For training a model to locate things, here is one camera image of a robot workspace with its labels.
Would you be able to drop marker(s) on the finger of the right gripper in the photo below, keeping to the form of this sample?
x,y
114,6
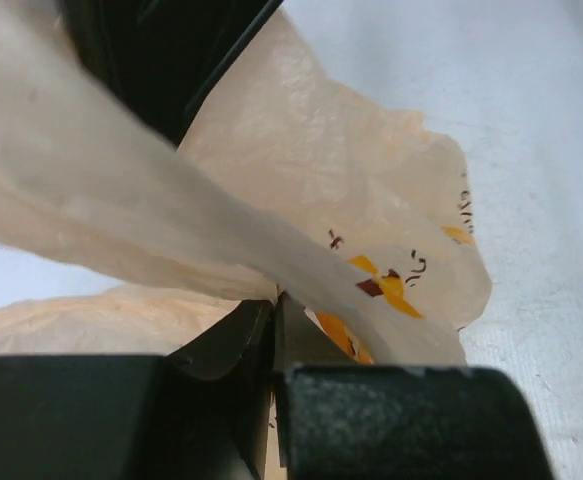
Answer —
x,y
162,58

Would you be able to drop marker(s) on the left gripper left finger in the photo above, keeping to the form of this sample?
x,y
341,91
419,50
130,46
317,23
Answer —
x,y
200,412

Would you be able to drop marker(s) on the orange plastic bag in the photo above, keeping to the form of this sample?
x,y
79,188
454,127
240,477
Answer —
x,y
287,181

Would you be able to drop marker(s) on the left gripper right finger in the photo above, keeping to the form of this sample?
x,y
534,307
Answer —
x,y
337,419

